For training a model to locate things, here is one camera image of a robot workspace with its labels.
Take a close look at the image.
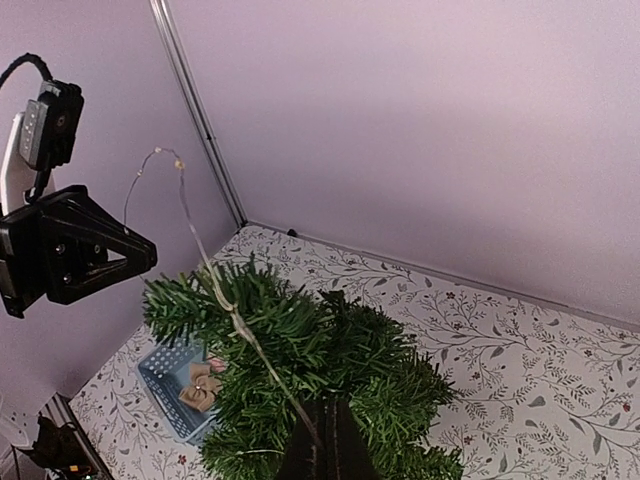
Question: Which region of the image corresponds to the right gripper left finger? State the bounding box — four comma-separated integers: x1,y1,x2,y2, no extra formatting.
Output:
275,400,329,480

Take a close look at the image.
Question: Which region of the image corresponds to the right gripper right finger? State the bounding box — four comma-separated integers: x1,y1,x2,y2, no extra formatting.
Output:
327,399,380,480

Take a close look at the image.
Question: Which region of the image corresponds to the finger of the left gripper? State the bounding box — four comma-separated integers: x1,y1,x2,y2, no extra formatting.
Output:
29,185,125,233
38,202,157,305

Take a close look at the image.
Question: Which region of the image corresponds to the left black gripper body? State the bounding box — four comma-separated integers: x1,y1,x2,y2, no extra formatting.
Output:
1,202,53,319

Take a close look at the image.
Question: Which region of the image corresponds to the fairy light string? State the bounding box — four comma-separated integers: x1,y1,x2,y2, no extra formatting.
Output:
122,146,321,456

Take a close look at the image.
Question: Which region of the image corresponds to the small green christmas tree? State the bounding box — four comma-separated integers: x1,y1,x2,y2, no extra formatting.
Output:
144,262,463,479

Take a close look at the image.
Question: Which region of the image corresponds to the beige burlap bow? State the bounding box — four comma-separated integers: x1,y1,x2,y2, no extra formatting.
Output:
178,363,221,412

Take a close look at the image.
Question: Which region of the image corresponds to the light blue plastic basket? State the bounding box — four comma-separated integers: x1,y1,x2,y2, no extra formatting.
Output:
135,341,218,447

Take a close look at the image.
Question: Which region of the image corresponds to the floral table mat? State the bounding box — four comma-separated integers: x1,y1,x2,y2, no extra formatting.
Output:
70,226,639,479

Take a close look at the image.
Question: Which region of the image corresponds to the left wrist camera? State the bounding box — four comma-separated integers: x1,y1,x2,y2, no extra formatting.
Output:
19,80,84,171

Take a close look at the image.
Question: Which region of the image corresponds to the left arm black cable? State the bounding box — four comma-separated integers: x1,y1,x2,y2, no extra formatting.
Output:
0,53,54,91

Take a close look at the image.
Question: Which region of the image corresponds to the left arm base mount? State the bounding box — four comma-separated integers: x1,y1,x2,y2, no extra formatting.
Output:
26,416,97,479

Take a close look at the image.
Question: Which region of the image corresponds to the left aluminium frame post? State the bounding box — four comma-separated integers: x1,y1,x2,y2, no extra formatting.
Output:
149,0,249,229

